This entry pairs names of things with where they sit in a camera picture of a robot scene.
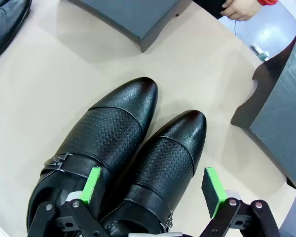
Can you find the chunky black leather shoe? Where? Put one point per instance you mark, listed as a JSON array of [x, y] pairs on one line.
[[5, 27]]

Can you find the person's left hand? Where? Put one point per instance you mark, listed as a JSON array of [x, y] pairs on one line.
[[240, 10]]

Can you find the black dress shoe with buckle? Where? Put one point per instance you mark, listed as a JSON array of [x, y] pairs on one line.
[[172, 158], [108, 133]]

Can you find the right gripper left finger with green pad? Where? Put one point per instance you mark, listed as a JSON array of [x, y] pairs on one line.
[[90, 185]]

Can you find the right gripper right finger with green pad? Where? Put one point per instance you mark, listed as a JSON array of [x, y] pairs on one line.
[[215, 190]]

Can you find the person's left forearm red sleeve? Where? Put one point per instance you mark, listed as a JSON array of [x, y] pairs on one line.
[[267, 2]]

